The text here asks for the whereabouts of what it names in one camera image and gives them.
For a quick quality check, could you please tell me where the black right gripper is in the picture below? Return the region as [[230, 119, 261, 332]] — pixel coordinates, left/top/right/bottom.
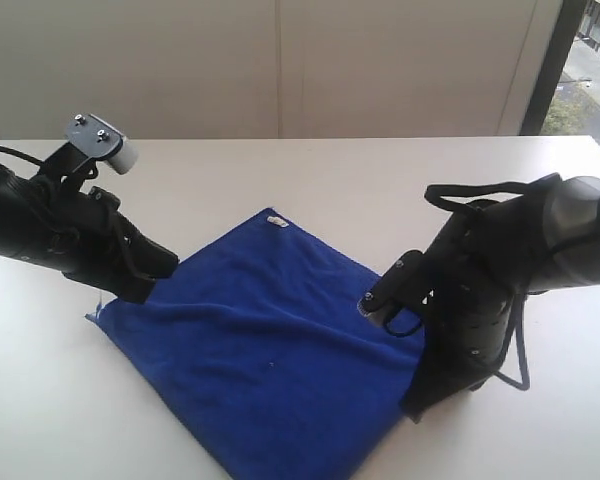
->
[[402, 286, 514, 422]]

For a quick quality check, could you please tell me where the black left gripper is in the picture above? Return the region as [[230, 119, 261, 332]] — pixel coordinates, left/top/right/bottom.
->
[[24, 184, 178, 303]]

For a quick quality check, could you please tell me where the blue towel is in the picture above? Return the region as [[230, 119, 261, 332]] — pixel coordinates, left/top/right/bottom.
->
[[91, 209, 424, 479]]

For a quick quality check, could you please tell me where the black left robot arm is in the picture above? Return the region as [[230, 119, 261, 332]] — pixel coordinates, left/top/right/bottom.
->
[[0, 164, 179, 304]]

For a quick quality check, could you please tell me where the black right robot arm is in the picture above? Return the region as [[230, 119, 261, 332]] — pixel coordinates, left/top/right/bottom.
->
[[401, 174, 600, 421]]

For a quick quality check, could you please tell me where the small grey plastic piece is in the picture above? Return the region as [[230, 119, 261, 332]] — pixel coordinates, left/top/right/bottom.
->
[[267, 216, 289, 228]]

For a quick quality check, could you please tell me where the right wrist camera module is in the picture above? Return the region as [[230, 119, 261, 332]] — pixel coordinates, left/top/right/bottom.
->
[[357, 250, 432, 338]]

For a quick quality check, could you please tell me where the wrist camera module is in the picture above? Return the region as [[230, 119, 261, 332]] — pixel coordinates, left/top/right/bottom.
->
[[37, 114, 138, 189], [357, 250, 432, 338]]

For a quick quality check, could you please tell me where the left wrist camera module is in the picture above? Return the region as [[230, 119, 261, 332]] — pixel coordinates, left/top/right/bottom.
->
[[37, 114, 138, 189]]

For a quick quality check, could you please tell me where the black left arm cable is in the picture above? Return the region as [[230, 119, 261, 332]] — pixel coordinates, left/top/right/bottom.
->
[[0, 143, 46, 166]]

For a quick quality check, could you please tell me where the dark window frame post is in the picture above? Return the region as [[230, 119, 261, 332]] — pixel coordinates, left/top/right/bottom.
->
[[519, 0, 587, 136]]

